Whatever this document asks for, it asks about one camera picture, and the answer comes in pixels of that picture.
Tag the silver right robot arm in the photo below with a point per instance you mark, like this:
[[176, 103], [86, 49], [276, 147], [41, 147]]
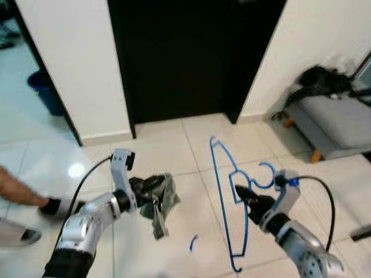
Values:
[[307, 252]]

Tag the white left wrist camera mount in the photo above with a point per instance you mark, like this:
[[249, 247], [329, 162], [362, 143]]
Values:
[[120, 174]]

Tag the grey slipper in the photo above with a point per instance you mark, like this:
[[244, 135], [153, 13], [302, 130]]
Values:
[[360, 233], [17, 234]]

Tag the blue bucket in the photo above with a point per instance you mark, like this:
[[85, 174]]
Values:
[[46, 92]]

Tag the grey cushioned ottoman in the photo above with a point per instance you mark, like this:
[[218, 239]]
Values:
[[342, 121]]

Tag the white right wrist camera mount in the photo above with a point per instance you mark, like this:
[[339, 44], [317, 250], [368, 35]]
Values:
[[284, 197]]

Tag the blue plastic fragment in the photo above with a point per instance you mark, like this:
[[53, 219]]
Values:
[[193, 244]]

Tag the blue plastic hanger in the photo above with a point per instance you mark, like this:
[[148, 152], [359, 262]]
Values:
[[268, 186]]

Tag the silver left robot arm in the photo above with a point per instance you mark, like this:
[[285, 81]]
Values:
[[87, 220]]

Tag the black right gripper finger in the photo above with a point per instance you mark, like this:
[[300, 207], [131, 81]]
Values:
[[247, 202], [246, 191]]

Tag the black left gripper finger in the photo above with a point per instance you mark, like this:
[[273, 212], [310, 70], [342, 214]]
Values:
[[160, 180], [159, 195]]

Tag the black bag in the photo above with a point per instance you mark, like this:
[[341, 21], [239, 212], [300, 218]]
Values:
[[319, 81]]

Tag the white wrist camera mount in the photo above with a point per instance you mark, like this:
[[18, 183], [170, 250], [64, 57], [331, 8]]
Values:
[[284, 197], [120, 174]]

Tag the pale green printed garment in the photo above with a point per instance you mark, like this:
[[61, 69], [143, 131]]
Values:
[[165, 197]]

